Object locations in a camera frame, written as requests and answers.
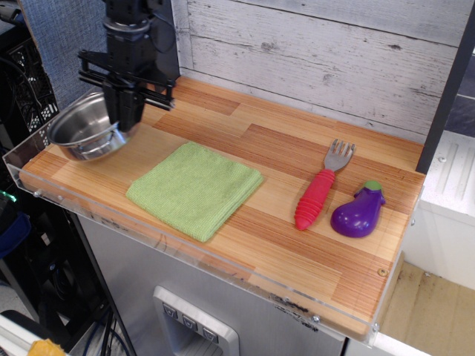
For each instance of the black plastic crate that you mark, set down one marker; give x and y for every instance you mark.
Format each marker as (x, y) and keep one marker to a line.
(27, 99)

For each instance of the white toy sink unit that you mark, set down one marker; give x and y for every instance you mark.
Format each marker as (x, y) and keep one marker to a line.
(440, 237)

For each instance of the dark grey right post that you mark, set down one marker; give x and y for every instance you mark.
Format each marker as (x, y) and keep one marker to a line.
(456, 75)

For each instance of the dark grey left post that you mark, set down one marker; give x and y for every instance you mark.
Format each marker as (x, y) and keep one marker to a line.
(164, 38)

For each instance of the green folded cloth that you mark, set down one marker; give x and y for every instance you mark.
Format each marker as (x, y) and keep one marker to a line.
(194, 190)

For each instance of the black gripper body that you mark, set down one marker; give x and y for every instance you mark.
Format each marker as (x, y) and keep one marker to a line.
(129, 61)

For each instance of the dark grey post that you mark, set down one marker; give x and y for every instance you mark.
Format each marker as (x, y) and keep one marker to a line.
(164, 38)
(456, 75)

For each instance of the clear acrylic table guard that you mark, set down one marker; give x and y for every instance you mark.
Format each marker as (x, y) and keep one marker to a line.
(284, 291)

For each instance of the stainless steel pot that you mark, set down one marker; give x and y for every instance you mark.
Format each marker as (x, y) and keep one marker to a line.
(83, 130)

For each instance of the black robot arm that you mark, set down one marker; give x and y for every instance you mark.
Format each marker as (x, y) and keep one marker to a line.
(127, 16)

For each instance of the silver toy fridge dispenser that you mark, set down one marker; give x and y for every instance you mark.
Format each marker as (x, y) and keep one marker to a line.
(191, 331)

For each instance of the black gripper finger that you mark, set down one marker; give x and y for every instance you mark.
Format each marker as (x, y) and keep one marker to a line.
(131, 104)
(111, 97)

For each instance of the purple toy eggplant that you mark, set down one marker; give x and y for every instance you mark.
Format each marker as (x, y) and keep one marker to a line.
(359, 217)

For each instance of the fork with red handle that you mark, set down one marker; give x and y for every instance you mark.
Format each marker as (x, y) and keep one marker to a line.
(312, 201)

